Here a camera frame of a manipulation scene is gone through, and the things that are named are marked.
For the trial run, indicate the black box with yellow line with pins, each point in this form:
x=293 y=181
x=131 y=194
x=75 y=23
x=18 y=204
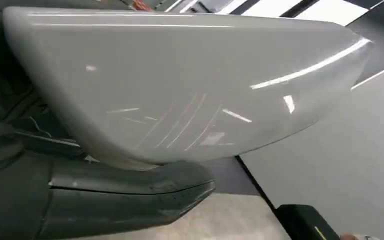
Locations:
x=304 y=223

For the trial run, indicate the white curved plastic shell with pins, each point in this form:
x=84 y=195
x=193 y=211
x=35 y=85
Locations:
x=178 y=86

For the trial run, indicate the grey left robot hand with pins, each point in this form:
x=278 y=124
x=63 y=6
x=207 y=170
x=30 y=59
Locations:
x=96 y=205

